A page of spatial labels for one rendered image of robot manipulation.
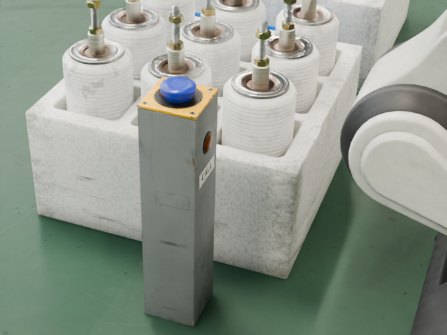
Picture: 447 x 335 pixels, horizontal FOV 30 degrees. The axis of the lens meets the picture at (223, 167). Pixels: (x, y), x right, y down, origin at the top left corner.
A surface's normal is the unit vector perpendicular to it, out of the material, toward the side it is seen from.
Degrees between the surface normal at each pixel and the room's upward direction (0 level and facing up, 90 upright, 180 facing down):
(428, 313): 45
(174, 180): 90
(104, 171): 90
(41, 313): 0
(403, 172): 90
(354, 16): 90
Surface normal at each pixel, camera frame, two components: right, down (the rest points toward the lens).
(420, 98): -0.16, -0.18
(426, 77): -0.36, 0.52
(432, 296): -0.65, -0.74
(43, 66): 0.03, -0.82
